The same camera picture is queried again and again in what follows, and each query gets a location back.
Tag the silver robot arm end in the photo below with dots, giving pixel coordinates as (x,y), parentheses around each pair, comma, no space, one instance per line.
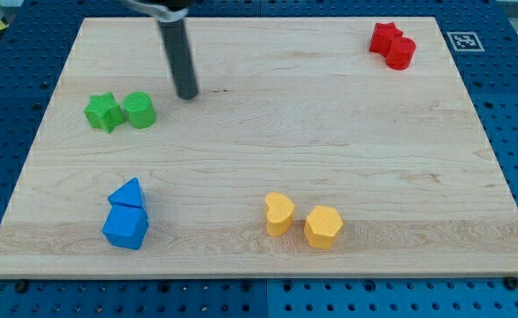
(162,10)

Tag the yellow heart block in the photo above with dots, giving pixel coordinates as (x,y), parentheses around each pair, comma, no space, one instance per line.
(279,213)

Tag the light wooden board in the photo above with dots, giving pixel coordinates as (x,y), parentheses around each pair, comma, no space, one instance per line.
(287,105)

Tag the yellow hexagon block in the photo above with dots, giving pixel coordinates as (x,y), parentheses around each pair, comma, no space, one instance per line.
(322,226)

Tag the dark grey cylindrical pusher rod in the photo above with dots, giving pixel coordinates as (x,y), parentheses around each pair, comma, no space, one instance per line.
(179,57)

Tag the green cylinder block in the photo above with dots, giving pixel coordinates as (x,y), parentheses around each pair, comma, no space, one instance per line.
(139,110)

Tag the blue triangle block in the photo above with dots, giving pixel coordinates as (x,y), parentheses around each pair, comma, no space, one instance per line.
(130,194)

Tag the blue cube block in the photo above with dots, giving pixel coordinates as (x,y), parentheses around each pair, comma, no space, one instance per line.
(126,227)

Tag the green star block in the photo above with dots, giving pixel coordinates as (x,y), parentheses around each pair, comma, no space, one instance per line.
(103,112)

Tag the red star block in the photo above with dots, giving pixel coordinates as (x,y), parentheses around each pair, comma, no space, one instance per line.
(382,37)

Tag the red cylinder block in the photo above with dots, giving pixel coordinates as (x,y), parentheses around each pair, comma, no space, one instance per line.
(400,53)

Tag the white fiducial marker tag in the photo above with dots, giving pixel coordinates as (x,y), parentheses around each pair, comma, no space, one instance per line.
(463,41)

